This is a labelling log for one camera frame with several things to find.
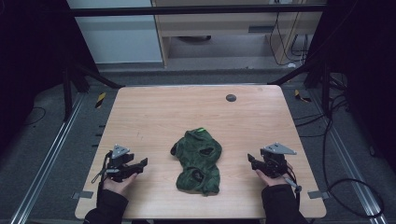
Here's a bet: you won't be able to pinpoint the grey table bracket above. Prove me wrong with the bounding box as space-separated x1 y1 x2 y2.
71 190 94 201
306 189 331 201

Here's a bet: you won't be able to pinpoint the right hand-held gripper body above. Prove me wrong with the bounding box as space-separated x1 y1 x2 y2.
259 142 298 179

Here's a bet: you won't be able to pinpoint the person's right hand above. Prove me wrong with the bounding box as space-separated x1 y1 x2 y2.
255 169 294 188

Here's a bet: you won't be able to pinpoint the thin black floor cable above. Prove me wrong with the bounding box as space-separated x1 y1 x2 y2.
21 105 48 127

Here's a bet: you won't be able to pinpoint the left hand-held gripper cable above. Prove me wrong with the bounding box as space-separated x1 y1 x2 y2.
91 150 112 185

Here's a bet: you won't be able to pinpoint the yellow black striped tape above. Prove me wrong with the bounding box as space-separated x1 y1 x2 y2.
293 89 313 104
94 91 107 109

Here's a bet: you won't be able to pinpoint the dark green garment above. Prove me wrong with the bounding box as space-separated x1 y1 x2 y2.
169 127 223 197

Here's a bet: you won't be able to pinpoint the black metal frame stand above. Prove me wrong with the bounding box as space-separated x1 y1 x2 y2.
61 57 126 123
267 57 332 118

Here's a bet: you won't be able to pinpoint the long black floor cable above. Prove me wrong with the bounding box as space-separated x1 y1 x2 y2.
293 73 386 219

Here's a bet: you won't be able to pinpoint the light wooden desk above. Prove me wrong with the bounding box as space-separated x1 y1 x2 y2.
150 0 325 69

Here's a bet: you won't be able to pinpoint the black horizontal frame bar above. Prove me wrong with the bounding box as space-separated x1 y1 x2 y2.
68 4 327 18

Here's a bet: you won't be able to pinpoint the black cables under desk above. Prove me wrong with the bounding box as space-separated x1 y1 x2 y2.
268 11 310 68

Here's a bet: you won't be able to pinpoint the hand-held gripper cable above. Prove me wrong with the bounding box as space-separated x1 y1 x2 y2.
283 164 304 208
91 150 112 185

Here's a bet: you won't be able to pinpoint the person's left hand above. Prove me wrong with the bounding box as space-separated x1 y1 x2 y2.
102 173 139 199

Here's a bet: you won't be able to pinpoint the white cabinet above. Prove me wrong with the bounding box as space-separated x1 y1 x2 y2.
66 0 163 65

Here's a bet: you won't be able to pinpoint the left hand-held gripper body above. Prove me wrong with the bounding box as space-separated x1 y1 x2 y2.
105 144 138 183

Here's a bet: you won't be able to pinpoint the dark curtain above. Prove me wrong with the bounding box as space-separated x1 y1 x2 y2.
304 0 396 175
0 0 100 157

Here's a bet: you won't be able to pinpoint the right hand-held gripper cable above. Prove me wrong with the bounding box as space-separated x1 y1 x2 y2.
283 164 304 208

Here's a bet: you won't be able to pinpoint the aluminium floor rail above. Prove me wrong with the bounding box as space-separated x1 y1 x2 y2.
307 89 390 224
8 92 86 224

